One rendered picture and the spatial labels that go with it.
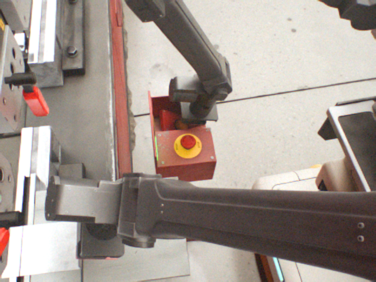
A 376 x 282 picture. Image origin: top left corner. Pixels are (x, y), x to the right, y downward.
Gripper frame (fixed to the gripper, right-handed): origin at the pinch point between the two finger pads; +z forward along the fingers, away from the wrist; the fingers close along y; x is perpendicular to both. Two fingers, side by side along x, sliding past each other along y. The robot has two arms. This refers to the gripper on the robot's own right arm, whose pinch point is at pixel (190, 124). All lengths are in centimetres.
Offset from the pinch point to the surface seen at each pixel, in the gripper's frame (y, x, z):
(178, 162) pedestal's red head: 6.5, 14.6, -6.2
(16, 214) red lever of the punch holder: 38, 40, -50
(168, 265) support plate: 16, 43, -28
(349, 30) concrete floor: -124, -97, 50
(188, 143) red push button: 4.2, 10.8, -9.5
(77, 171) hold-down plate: 31.3, 20.4, -13.5
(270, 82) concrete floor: -69, -63, 61
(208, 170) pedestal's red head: -2.6, 15.4, -3.3
